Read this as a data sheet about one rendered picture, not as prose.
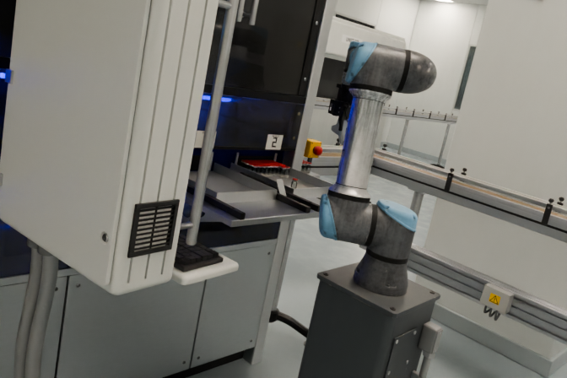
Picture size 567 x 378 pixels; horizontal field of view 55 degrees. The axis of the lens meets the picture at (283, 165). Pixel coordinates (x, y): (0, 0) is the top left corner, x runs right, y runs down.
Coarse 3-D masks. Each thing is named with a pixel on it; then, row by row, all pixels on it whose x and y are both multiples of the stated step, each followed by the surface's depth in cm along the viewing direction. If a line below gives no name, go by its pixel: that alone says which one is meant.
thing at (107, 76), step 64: (64, 0) 116; (128, 0) 103; (192, 0) 107; (64, 64) 116; (128, 64) 104; (192, 64) 111; (64, 128) 117; (128, 128) 105; (192, 128) 116; (0, 192) 135; (64, 192) 118; (128, 192) 108; (64, 256) 119; (128, 256) 111
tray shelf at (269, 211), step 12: (204, 204) 162; (240, 204) 170; (252, 204) 172; (264, 204) 175; (276, 204) 178; (216, 216) 157; (228, 216) 155; (252, 216) 160; (264, 216) 162; (276, 216) 165; (288, 216) 169; (300, 216) 173; (312, 216) 177
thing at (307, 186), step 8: (232, 168) 210; (240, 168) 207; (256, 176) 201; (264, 176) 199; (272, 176) 216; (296, 176) 222; (304, 176) 219; (312, 176) 216; (272, 184) 196; (288, 184) 209; (304, 184) 214; (312, 184) 216; (320, 184) 214; (328, 184) 211; (296, 192) 190; (304, 192) 193; (312, 192) 197; (320, 192) 200
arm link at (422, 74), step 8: (416, 56) 142; (424, 56) 145; (416, 64) 141; (424, 64) 142; (432, 64) 145; (408, 72) 141; (416, 72) 141; (424, 72) 142; (432, 72) 145; (408, 80) 142; (416, 80) 142; (424, 80) 143; (432, 80) 146; (408, 88) 144; (416, 88) 144; (424, 88) 146
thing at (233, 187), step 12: (216, 168) 204; (228, 168) 200; (192, 180) 173; (216, 180) 193; (228, 180) 196; (240, 180) 195; (252, 180) 191; (216, 192) 164; (228, 192) 167; (240, 192) 171; (252, 192) 175; (264, 192) 179; (276, 192) 183
